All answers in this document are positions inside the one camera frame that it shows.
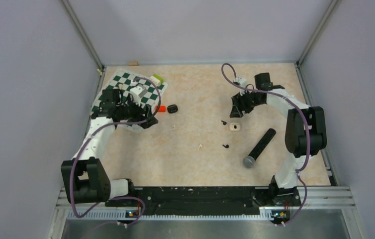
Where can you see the orange red block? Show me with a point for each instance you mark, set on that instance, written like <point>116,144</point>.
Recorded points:
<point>160,109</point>

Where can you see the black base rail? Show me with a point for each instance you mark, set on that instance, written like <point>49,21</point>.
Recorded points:
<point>212,201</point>

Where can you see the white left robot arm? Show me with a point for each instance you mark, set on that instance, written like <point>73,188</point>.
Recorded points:
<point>84,176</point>

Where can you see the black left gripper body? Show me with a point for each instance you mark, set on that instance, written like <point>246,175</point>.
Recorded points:
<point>132,111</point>

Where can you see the white earbud charging case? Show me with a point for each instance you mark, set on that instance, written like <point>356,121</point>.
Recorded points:
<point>234,127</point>

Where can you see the wooden cork piece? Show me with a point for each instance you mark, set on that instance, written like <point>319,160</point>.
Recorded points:
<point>133,63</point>

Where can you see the black microphone grey head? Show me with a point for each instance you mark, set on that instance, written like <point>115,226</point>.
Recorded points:
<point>250,159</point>

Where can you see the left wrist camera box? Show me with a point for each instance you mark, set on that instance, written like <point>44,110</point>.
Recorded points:
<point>137,93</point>

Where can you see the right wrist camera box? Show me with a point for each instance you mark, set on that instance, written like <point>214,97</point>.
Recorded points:
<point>240,81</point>

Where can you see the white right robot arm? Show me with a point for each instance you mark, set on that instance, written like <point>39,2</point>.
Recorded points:
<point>305,132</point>

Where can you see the black charging case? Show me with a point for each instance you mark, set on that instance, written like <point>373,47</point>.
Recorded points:
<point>172,109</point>

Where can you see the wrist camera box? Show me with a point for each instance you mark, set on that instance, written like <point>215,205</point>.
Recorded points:
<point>137,93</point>
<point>240,81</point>

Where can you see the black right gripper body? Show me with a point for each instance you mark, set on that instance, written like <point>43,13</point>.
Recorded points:
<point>248,101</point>

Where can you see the green white toy block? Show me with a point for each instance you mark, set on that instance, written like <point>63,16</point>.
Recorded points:
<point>157,80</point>

